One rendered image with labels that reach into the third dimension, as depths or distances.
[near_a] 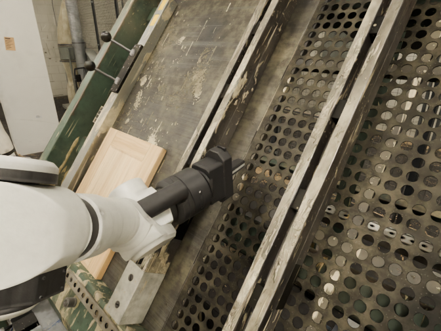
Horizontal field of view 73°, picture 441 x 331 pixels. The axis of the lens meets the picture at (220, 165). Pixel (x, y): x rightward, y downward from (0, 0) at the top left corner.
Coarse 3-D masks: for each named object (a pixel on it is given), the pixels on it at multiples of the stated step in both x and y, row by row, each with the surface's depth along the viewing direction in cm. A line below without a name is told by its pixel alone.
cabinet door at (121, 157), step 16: (112, 128) 105; (112, 144) 101; (128, 144) 96; (144, 144) 91; (96, 160) 103; (112, 160) 98; (128, 160) 94; (144, 160) 89; (160, 160) 87; (96, 176) 100; (112, 176) 95; (128, 176) 91; (144, 176) 86; (80, 192) 102; (96, 192) 97; (96, 256) 85; (112, 256) 84; (96, 272) 83
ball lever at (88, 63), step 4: (88, 60) 103; (92, 60) 104; (84, 64) 103; (88, 64) 103; (92, 64) 103; (88, 68) 104; (92, 68) 104; (96, 68) 105; (100, 72) 106; (104, 72) 106; (108, 76) 107; (116, 80) 107; (116, 84) 108
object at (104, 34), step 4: (104, 32) 104; (108, 32) 105; (100, 36) 105; (104, 36) 104; (108, 36) 105; (104, 40) 105; (108, 40) 106; (112, 40) 106; (116, 44) 107; (120, 44) 108; (124, 48) 108; (132, 52) 109
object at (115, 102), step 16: (160, 16) 111; (144, 32) 113; (160, 32) 113; (144, 48) 110; (144, 64) 112; (128, 80) 109; (112, 96) 109; (128, 96) 110; (112, 112) 108; (96, 128) 107; (96, 144) 107; (80, 160) 105; (80, 176) 105
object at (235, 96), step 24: (264, 0) 77; (288, 0) 77; (264, 24) 73; (240, 48) 75; (264, 48) 75; (240, 72) 72; (216, 96) 74; (240, 96) 74; (216, 120) 71; (192, 144) 72; (216, 144) 72; (144, 264) 67; (168, 264) 71; (120, 288) 68; (144, 288) 68; (120, 312) 66; (144, 312) 70
